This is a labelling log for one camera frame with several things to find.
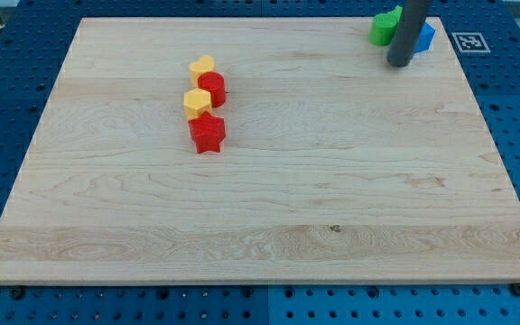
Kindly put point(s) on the yellow heart block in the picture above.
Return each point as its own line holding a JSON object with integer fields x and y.
{"x": 204, "y": 64}

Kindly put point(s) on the red star block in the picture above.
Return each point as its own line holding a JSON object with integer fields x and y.
{"x": 207, "y": 132}

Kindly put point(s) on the wooden board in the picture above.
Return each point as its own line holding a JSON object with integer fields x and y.
{"x": 336, "y": 167}

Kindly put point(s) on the yellow hexagon block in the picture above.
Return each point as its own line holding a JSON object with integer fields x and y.
{"x": 196, "y": 102}

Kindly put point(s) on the red cylinder block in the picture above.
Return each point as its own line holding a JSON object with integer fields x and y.
{"x": 214, "y": 83}

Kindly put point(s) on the green cylinder block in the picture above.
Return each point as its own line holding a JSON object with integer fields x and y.
{"x": 382, "y": 29}

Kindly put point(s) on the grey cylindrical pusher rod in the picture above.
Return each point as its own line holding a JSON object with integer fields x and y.
{"x": 407, "y": 32}

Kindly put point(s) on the blue block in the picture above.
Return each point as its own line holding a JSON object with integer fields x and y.
{"x": 424, "y": 41}

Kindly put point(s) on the white fiducial marker tag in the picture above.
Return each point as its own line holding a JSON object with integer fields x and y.
{"x": 470, "y": 42}

